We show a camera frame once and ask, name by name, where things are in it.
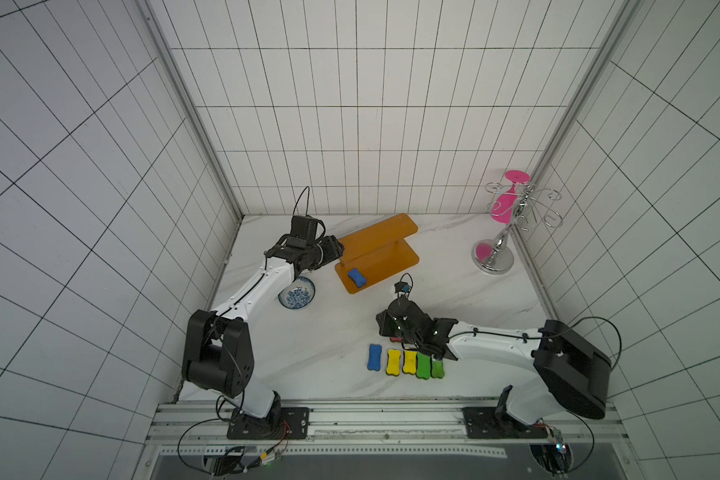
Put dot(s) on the aluminium mounting rail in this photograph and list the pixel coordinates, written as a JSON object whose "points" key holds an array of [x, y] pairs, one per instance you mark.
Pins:
{"points": [[386, 426]]}

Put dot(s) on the blue floral plate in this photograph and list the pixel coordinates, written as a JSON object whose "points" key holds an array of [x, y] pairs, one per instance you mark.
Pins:
{"points": [[298, 295]]}

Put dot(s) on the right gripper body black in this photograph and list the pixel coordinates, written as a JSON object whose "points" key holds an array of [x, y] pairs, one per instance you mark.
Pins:
{"points": [[393, 323]]}

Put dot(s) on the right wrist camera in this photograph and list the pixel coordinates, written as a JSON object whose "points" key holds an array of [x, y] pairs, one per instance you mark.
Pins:
{"points": [[402, 288]]}

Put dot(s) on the green eraser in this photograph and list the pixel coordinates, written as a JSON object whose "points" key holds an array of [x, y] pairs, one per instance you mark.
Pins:
{"points": [[437, 369], [423, 366]]}

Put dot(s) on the yellow eraser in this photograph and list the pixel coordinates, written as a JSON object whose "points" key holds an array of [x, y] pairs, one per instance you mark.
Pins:
{"points": [[409, 362], [394, 362]]}

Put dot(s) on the chrome glass holder stand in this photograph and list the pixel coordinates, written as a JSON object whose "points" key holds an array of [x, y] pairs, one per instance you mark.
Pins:
{"points": [[493, 256]]}

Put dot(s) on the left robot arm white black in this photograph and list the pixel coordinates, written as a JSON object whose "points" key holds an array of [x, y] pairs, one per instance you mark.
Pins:
{"points": [[218, 353]]}

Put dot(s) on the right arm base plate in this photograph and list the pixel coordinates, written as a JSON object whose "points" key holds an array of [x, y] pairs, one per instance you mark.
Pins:
{"points": [[498, 423]]}

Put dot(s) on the two-tier wooden shelf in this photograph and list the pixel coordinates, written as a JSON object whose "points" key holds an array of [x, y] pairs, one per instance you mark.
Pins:
{"points": [[379, 251]]}

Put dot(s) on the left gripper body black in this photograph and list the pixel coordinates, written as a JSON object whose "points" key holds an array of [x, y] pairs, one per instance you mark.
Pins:
{"points": [[316, 255]]}

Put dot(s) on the pink wine glass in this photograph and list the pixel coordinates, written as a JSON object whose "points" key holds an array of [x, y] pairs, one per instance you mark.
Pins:
{"points": [[503, 206]]}

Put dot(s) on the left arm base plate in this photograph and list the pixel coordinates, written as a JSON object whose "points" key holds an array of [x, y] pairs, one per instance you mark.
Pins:
{"points": [[268, 423]]}

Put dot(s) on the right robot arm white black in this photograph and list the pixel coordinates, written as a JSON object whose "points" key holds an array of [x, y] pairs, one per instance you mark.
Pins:
{"points": [[569, 373]]}

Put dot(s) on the blue eraser top shelf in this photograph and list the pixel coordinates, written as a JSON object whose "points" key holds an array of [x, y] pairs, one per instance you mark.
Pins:
{"points": [[374, 357]]}

